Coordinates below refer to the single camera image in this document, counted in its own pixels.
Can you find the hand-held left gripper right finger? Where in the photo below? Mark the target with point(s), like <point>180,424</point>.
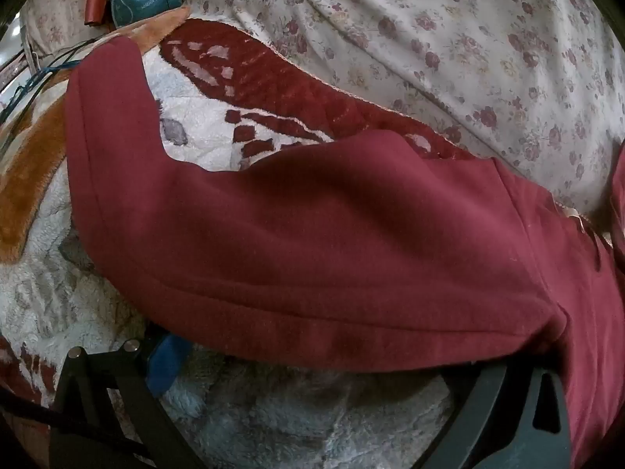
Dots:
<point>488,400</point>

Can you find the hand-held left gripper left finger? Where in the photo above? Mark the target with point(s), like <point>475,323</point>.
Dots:
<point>163,366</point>

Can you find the maroon fleece garment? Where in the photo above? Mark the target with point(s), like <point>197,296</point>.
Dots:
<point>317,254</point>

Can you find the plush floral blanket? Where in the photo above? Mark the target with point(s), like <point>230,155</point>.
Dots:
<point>273,420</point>

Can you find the floral pillow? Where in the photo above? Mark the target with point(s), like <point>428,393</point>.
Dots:
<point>53,14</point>

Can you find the floral bed quilt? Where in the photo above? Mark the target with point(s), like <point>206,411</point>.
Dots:
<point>439,34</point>

